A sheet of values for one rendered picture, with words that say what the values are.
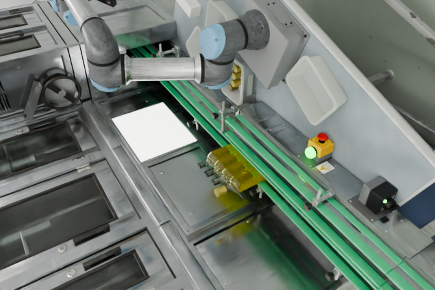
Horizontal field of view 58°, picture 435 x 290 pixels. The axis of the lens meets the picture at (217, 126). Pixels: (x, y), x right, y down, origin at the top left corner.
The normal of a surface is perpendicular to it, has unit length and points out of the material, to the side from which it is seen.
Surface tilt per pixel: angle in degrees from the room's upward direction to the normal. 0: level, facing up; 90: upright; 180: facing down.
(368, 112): 0
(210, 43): 7
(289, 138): 90
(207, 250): 90
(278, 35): 1
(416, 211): 90
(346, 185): 90
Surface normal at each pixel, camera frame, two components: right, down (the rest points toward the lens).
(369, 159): -0.85, 0.32
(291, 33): 0.19, -0.56
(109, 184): 0.02, -0.78
